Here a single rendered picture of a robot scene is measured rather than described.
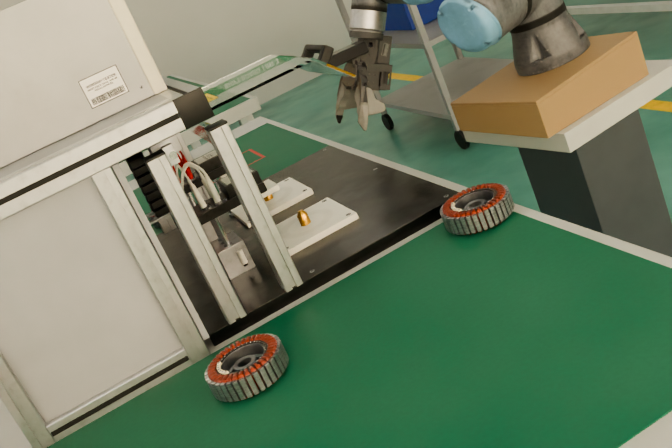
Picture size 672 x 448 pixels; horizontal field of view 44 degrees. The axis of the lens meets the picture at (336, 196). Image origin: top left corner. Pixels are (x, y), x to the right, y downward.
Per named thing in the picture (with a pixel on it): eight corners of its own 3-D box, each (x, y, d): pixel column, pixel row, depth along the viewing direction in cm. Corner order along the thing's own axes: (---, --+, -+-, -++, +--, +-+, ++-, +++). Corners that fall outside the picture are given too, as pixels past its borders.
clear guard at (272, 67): (309, 70, 157) (297, 41, 155) (356, 76, 135) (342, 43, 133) (154, 147, 150) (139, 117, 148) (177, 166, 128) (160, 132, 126)
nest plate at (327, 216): (329, 202, 158) (327, 196, 158) (359, 218, 144) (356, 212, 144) (261, 239, 155) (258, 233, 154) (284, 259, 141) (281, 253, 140)
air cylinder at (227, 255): (245, 255, 150) (232, 229, 148) (256, 266, 143) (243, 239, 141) (220, 269, 149) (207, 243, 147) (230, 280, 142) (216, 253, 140)
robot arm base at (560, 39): (563, 39, 174) (546, -4, 171) (605, 40, 159) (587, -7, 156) (504, 74, 171) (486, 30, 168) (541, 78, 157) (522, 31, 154)
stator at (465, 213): (499, 194, 135) (492, 174, 133) (526, 214, 124) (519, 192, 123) (438, 222, 134) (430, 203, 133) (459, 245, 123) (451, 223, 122)
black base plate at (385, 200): (332, 153, 196) (329, 144, 195) (466, 204, 137) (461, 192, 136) (153, 247, 185) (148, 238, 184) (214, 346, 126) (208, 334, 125)
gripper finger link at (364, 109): (391, 124, 167) (384, 85, 170) (364, 122, 164) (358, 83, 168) (385, 132, 169) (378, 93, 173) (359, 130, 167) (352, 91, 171)
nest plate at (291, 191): (291, 181, 180) (289, 176, 180) (314, 193, 167) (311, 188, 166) (231, 213, 177) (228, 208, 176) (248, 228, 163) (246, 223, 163)
